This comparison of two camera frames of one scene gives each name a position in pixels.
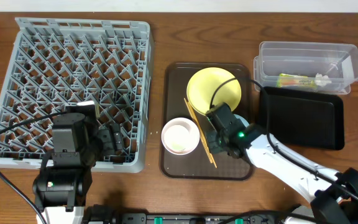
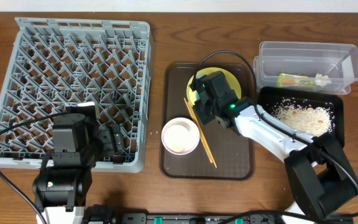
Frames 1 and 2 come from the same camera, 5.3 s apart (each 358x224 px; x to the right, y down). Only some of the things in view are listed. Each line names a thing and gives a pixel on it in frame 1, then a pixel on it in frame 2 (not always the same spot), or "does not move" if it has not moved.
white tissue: x=322 y=80 does not move
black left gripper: x=107 y=140 does not move
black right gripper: x=214 y=134 → x=202 y=104
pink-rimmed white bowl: x=180 y=135 does not move
